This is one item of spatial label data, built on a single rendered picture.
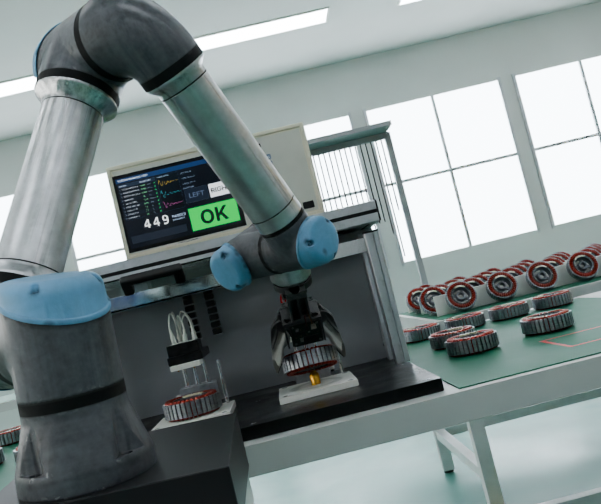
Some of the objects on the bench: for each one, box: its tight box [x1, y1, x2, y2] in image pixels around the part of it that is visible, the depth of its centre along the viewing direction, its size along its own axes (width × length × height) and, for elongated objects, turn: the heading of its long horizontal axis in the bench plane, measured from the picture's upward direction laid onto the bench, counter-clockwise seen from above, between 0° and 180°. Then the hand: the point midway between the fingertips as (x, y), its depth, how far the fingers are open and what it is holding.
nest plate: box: [279, 371, 359, 405], centre depth 142 cm, size 15×15×1 cm
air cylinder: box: [180, 379, 219, 396], centre depth 155 cm, size 5×8×6 cm
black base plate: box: [141, 357, 444, 442], centre depth 142 cm, size 47×64×2 cm
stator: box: [282, 344, 340, 376], centre depth 142 cm, size 11×11×4 cm
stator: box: [519, 309, 575, 336], centre depth 160 cm, size 11×11×4 cm
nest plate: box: [151, 400, 236, 431], centre depth 140 cm, size 15×15×1 cm
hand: (310, 361), depth 142 cm, fingers closed on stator, 13 cm apart
